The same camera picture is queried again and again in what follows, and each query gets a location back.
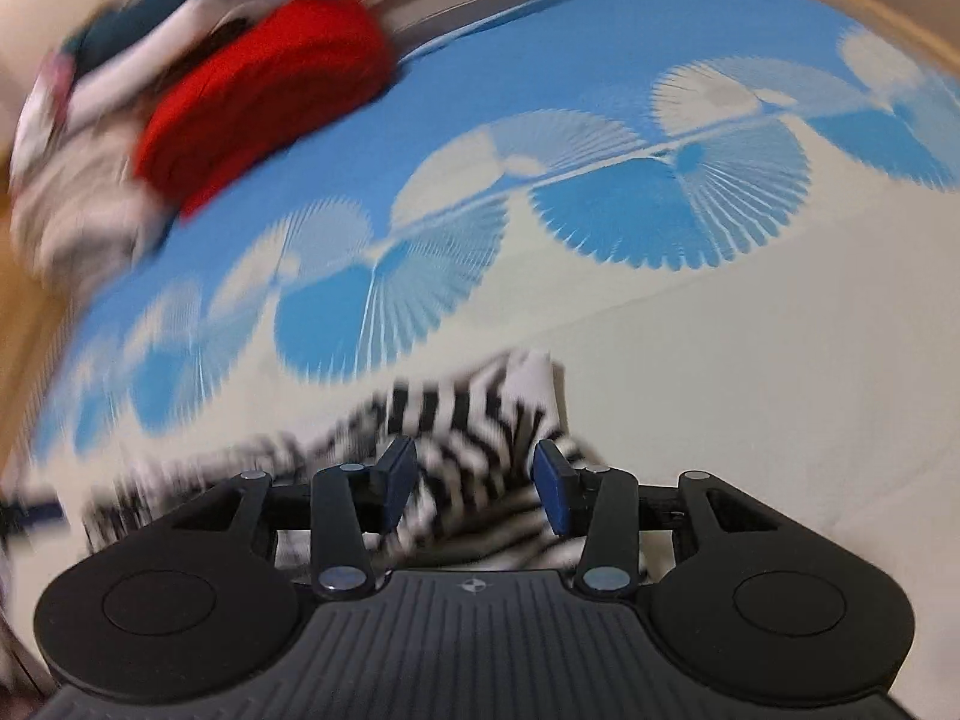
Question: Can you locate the white folded blanket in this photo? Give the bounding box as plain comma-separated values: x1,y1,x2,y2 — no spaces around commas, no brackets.
67,0,248,121

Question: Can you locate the red folded blanket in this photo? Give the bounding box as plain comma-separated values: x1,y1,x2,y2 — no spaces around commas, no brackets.
135,0,398,218

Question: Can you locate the white folded quilt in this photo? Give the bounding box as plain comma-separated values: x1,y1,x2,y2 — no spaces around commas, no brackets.
7,52,181,286

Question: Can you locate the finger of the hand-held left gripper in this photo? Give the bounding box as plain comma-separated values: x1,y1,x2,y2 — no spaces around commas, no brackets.
0,491,61,537

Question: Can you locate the striped dress with white vest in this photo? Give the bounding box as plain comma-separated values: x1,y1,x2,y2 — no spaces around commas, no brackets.
82,349,653,586

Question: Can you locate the blue white patterned bed sheet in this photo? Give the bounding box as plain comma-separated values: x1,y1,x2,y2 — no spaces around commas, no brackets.
22,0,960,586

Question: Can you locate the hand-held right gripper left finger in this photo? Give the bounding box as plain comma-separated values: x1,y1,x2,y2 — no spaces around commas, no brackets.
161,435,419,602

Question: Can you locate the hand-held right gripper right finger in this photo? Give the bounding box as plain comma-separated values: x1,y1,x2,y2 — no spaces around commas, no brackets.
534,439,790,602

